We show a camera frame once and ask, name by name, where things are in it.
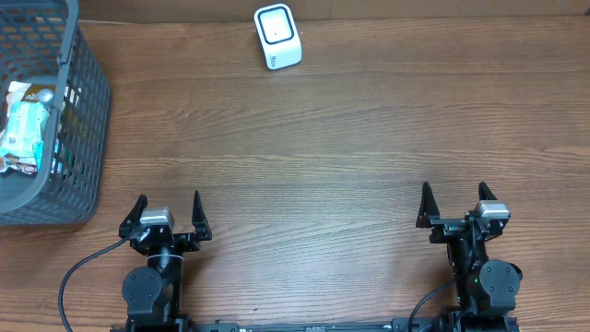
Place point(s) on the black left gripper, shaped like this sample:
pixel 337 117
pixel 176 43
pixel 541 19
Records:
pixel 189 243

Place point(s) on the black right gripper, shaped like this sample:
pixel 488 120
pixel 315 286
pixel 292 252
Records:
pixel 456 224

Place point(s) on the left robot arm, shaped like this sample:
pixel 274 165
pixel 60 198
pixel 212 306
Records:
pixel 153 293

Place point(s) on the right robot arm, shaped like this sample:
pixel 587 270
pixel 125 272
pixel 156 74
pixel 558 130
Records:
pixel 486 288

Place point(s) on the white barcode scanner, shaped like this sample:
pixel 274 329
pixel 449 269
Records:
pixel 278 35

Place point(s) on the teal white snack packet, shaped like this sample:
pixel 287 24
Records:
pixel 23 131

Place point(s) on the silver round ball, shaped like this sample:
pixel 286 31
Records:
pixel 45 96

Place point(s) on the brown snack packet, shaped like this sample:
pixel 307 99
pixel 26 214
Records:
pixel 23 91

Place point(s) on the grey plastic mesh basket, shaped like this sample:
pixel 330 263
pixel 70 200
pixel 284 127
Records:
pixel 42 44

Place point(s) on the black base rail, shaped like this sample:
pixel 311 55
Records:
pixel 396 325

